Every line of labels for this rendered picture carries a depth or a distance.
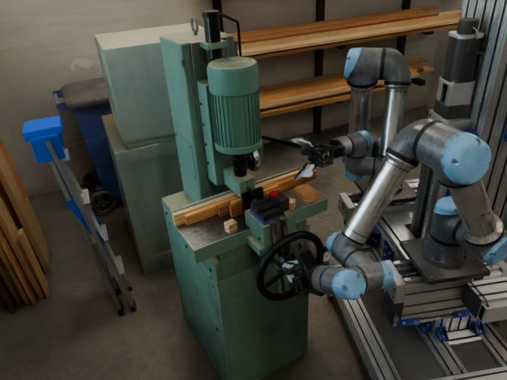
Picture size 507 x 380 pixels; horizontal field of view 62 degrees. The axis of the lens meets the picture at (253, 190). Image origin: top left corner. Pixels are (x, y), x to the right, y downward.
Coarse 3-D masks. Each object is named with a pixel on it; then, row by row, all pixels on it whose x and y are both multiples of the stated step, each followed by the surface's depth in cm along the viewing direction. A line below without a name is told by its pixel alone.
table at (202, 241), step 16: (288, 192) 177; (304, 208) 167; (320, 208) 172; (192, 224) 161; (208, 224) 160; (240, 224) 159; (192, 240) 152; (208, 240) 152; (224, 240) 152; (240, 240) 157; (256, 240) 155; (192, 256) 151; (208, 256) 152
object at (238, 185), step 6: (228, 168) 170; (228, 174) 167; (228, 180) 168; (234, 180) 163; (240, 180) 161; (246, 180) 161; (252, 180) 162; (228, 186) 170; (234, 186) 165; (240, 186) 161; (246, 186) 162; (252, 186) 164; (240, 192) 162
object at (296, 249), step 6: (300, 240) 127; (294, 246) 125; (300, 246) 125; (306, 246) 126; (294, 252) 126; (300, 252) 125; (306, 252) 125; (300, 258) 124; (306, 258) 124; (312, 258) 125; (300, 264) 125; (306, 264) 123; (312, 264) 124; (318, 264) 124; (306, 270) 123; (306, 276) 124
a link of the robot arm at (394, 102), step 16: (384, 64) 153; (400, 64) 152; (384, 80) 159; (400, 80) 153; (400, 96) 155; (384, 112) 160; (400, 112) 157; (384, 128) 160; (400, 128) 159; (384, 144) 161
